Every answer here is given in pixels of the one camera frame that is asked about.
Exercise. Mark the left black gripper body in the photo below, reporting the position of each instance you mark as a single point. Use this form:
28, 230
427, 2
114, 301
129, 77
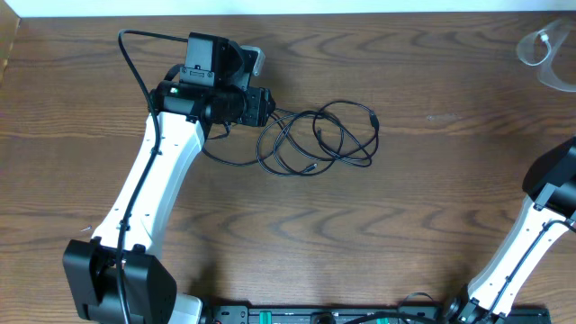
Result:
262, 106

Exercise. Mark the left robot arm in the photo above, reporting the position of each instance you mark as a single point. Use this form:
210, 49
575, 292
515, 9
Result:
117, 276

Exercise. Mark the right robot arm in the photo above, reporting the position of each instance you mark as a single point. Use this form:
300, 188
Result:
547, 212

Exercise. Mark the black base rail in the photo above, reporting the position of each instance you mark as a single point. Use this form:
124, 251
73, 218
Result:
407, 311

